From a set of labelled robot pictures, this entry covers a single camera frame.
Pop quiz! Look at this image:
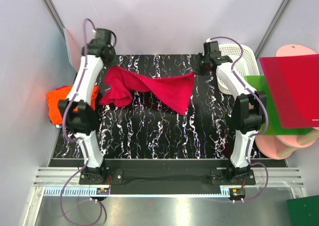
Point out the red t shirt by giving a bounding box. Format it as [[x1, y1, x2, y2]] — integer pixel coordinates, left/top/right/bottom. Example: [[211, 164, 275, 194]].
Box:
[[99, 66, 195, 115]]

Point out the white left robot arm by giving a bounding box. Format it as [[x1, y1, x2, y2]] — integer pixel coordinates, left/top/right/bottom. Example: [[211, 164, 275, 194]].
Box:
[[58, 28, 117, 184]]

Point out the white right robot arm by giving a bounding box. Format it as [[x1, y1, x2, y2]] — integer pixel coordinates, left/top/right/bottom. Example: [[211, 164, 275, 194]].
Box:
[[195, 37, 268, 184]]

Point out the white plastic basket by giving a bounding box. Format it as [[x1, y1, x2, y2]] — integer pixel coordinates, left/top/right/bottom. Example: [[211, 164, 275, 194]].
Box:
[[215, 43, 259, 95]]

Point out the orange folded t shirt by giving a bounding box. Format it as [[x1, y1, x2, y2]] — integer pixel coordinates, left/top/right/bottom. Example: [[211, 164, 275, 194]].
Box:
[[45, 85, 100, 126]]

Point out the red translucent plastic sheet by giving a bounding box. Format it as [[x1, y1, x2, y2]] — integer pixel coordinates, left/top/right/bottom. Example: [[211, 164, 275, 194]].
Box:
[[260, 54, 319, 128]]

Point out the green translucent plastic sheet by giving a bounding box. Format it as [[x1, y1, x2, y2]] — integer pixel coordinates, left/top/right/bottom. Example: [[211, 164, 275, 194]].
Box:
[[244, 75, 313, 135]]

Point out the pink round stool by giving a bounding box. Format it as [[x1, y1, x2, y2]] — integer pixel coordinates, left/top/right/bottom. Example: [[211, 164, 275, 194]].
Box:
[[256, 44, 319, 160]]

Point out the dark green board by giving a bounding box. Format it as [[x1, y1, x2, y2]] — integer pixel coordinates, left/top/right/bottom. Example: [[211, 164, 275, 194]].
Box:
[[287, 195, 319, 226]]

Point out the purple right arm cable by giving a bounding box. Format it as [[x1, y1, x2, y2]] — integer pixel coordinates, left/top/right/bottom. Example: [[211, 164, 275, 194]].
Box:
[[206, 35, 269, 202]]

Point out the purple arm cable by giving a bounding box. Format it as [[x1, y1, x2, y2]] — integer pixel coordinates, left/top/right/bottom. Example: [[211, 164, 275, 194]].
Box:
[[59, 18, 108, 224], [206, 35, 269, 202]]

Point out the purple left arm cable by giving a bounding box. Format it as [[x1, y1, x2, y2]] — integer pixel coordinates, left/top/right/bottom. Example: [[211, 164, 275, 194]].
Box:
[[59, 18, 108, 224]]

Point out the white slotted cable duct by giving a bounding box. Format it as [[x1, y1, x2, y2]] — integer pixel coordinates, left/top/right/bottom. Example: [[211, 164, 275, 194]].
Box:
[[43, 187, 292, 198]]

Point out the aluminium rail frame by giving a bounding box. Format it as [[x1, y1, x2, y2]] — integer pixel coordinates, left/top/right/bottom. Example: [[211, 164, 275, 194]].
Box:
[[34, 167, 304, 187]]

